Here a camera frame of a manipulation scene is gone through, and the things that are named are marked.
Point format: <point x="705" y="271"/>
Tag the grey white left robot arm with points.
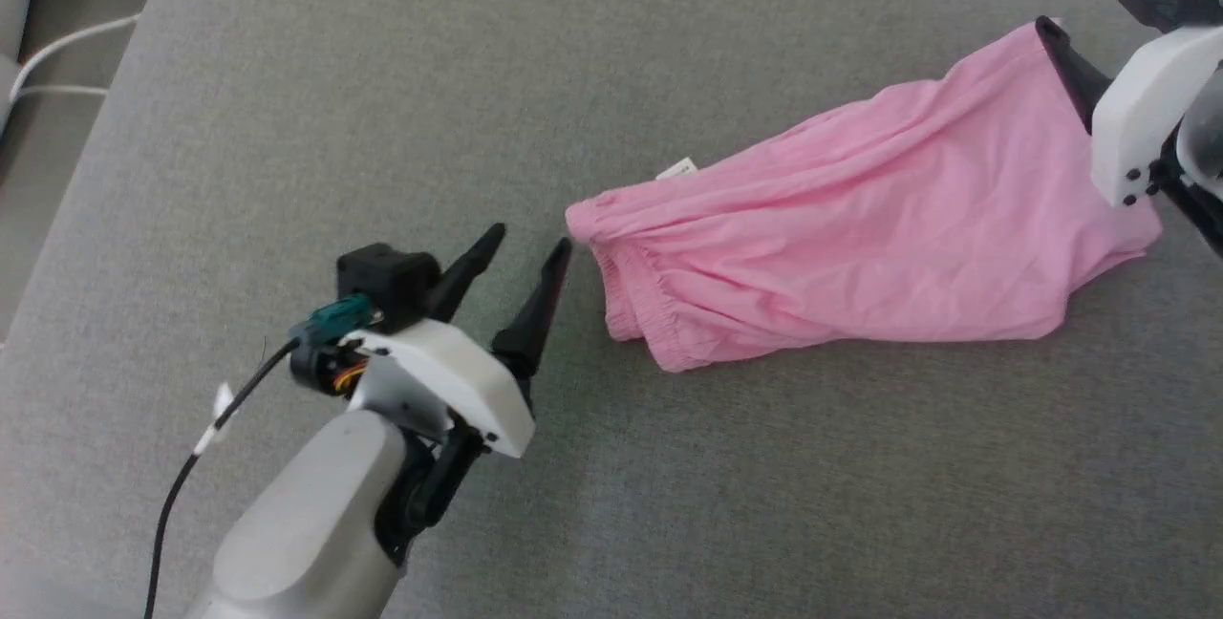
<point x="306" y="523"/>

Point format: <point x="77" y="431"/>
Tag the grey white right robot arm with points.
<point x="1206" y="137"/>

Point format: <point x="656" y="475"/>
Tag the pink garment with white label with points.
<point x="860" y="237"/>

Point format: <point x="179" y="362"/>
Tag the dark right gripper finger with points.
<point x="1151" y="8"/>
<point x="1075" y="70"/>

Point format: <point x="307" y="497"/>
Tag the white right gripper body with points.
<point x="1132" y="113"/>

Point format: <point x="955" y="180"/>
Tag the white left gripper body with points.
<point x="459" y="380"/>

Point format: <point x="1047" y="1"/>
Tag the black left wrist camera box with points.
<point x="382" y="275"/>

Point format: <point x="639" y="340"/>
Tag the grey fabric sofa cushion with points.
<point x="669" y="504"/>

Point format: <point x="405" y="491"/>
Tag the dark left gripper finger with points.
<point x="466" y="270"/>
<point x="535" y="313"/>

